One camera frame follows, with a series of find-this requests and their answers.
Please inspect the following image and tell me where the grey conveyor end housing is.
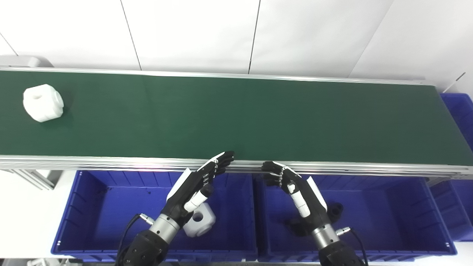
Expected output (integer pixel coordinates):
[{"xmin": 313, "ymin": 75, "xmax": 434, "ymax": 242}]
[{"xmin": 0, "ymin": 55, "xmax": 53, "ymax": 68}]

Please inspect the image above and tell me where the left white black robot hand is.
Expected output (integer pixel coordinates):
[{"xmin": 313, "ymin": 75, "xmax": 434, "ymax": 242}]
[{"xmin": 161, "ymin": 151, "xmax": 235, "ymax": 226}]

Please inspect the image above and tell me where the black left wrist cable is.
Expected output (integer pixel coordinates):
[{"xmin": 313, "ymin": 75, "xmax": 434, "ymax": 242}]
[{"xmin": 115, "ymin": 213, "xmax": 156, "ymax": 266}]

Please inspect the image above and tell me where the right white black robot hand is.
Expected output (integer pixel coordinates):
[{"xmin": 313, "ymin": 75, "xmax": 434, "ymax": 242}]
[{"xmin": 261, "ymin": 161, "xmax": 330, "ymax": 234}]

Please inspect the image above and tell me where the blue plastic bin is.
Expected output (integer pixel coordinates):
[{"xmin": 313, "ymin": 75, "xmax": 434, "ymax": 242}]
[
  {"xmin": 51, "ymin": 170, "xmax": 258, "ymax": 263},
  {"xmin": 253, "ymin": 173, "xmax": 457, "ymax": 263},
  {"xmin": 431, "ymin": 92, "xmax": 473, "ymax": 242}
]

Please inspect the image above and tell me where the white plastic part with hole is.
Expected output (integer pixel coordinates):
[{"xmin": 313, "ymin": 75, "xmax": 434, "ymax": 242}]
[
  {"xmin": 23, "ymin": 84, "xmax": 64, "ymax": 123},
  {"xmin": 183, "ymin": 202, "xmax": 216, "ymax": 237}
]

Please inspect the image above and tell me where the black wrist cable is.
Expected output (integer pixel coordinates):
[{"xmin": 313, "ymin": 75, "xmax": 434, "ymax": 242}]
[
  {"xmin": 336, "ymin": 226, "xmax": 369, "ymax": 266},
  {"xmin": 115, "ymin": 213, "xmax": 156, "ymax": 266}
]

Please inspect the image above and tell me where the aluminium conveyor support leg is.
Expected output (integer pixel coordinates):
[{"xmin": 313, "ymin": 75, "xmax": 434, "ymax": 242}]
[{"xmin": 6, "ymin": 169, "xmax": 61, "ymax": 191}]

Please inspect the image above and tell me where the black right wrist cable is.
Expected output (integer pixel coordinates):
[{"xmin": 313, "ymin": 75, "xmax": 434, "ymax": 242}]
[{"xmin": 336, "ymin": 226, "xmax": 369, "ymax": 266}]

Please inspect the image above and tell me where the black plastic part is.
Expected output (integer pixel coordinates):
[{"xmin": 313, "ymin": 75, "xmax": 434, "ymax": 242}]
[
  {"xmin": 287, "ymin": 219, "xmax": 313, "ymax": 238},
  {"xmin": 327, "ymin": 202, "xmax": 344, "ymax": 223}
]

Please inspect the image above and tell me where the green conveyor belt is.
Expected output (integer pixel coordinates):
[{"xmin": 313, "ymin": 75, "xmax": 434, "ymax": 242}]
[
  {"xmin": 0, "ymin": 70, "xmax": 473, "ymax": 166},
  {"xmin": 0, "ymin": 66, "xmax": 473, "ymax": 181}
]

